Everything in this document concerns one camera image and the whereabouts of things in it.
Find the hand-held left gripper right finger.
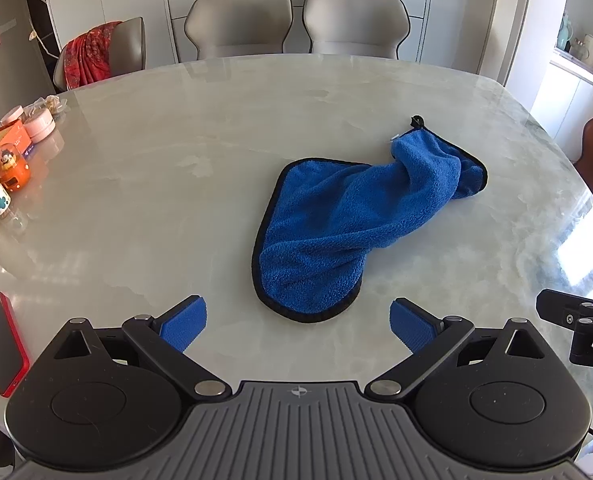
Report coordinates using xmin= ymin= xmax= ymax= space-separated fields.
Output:
xmin=365 ymin=297 xmax=547 ymax=401

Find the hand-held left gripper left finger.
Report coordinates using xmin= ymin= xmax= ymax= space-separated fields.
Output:
xmin=51 ymin=296 xmax=230 ymax=401

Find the blue towel with black edge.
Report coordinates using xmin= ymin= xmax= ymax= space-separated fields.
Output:
xmin=250 ymin=116 xmax=488 ymax=325

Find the red smartphone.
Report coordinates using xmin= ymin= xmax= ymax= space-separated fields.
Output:
xmin=0 ymin=291 xmax=31 ymax=398

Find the white side cabinet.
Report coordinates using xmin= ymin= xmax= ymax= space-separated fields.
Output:
xmin=531 ymin=47 xmax=593 ymax=162

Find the orange snow globe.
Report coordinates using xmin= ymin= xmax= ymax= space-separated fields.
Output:
xmin=0 ymin=141 xmax=31 ymax=192

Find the large pink round container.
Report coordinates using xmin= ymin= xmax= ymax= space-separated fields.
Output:
xmin=24 ymin=110 xmax=57 ymax=144

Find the orange box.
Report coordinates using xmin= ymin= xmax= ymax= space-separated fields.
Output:
xmin=0 ymin=120 xmax=33 ymax=183

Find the clear plastic snack bag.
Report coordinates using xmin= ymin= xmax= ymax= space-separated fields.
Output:
xmin=26 ymin=94 xmax=70 ymax=122

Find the cream kettle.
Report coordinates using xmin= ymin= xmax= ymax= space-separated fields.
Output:
xmin=569 ymin=34 xmax=593 ymax=68

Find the pale green vase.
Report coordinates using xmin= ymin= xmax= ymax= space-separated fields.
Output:
xmin=557 ymin=14 xmax=575 ymax=52

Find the grey chair with red cloth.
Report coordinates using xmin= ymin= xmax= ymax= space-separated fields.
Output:
xmin=52 ymin=16 xmax=146 ymax=93

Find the red patterned cloth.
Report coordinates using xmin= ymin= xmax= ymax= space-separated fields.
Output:
xmin=64 ymin=21 xmax=122 ymax=91

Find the grey upholstered chair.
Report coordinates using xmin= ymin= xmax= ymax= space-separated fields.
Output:
xmin=303 ymin=0 xmax=411 ymax=62
xmin=184 ymin=0 xmax=294 ymax=63

